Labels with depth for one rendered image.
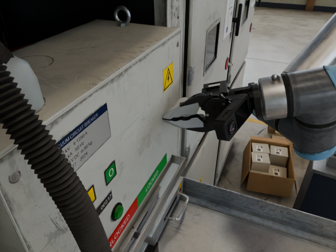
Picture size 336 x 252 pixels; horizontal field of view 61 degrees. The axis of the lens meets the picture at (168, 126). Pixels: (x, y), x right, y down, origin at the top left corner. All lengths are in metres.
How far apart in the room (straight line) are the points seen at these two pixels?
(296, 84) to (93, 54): 0.38
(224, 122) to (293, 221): 0.50
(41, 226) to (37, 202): 0.04
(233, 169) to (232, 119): 1.83
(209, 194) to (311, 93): 0.49
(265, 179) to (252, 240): 1.26
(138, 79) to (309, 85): 0.32
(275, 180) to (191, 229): 1.33
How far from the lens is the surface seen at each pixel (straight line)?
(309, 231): 0.97
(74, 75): 0.45
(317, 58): 0.80
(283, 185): 2.16
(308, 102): 0.60
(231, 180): 2.27
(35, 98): 0.36
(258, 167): 2.26
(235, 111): 0.55
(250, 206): 0.93
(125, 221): 0.61
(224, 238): 0.88
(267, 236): 0.92
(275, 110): 0.60
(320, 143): 0.69
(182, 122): 0.63
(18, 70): 0.35
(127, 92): 0.47
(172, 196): 0.86
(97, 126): 0.41
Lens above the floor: 1.56
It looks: 34 degrees down
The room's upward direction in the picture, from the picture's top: straight up
